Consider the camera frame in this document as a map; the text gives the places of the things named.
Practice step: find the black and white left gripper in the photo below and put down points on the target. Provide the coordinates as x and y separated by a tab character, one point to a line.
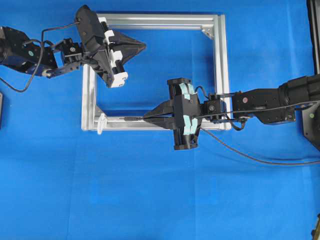
111	60

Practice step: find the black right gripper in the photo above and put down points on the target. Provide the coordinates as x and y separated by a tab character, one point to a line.
177	86

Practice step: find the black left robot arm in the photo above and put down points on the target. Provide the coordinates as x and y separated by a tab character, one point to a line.
46	59

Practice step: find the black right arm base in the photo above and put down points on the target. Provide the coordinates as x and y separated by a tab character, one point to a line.
311	125

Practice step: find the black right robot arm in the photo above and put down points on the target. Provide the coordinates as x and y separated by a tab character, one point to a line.
269	105

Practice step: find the white zip tie loop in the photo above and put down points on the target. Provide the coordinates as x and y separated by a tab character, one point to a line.
102	122

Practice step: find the black box at left edge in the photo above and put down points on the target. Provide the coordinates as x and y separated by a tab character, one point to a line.
1	107

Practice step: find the dark object at bottom right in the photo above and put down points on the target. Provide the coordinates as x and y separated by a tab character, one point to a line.
315	232

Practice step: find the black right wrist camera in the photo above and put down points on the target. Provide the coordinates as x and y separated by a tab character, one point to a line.
186	110

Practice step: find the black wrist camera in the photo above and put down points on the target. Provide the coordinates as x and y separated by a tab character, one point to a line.
186	110
90	29

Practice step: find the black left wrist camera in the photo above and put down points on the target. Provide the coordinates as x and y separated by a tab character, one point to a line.
90	29

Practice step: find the silver aluminium extrusion frame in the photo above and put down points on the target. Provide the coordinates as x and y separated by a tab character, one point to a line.
211	25

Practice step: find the black rail at top right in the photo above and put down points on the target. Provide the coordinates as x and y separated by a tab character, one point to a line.
313	7

